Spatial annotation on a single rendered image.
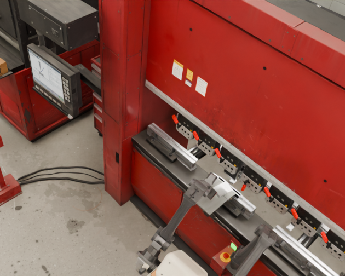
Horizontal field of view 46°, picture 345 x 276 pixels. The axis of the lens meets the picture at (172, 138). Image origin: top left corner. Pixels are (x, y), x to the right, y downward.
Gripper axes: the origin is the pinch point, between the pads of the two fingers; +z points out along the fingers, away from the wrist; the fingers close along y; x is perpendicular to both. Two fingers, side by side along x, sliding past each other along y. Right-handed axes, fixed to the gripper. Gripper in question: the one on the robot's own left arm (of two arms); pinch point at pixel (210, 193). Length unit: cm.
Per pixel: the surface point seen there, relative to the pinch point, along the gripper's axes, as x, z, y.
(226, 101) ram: -45, -43, 16
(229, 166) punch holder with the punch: -21.2, -5.1, 0.4
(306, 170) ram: -41, -38, -43
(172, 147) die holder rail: -9, 19, 52
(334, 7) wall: -335, 269, 123
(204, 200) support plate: 5.6, 4.9, 1.5
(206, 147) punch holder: -21.7, -3.6, 22.1
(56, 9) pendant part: -20, -89, 117
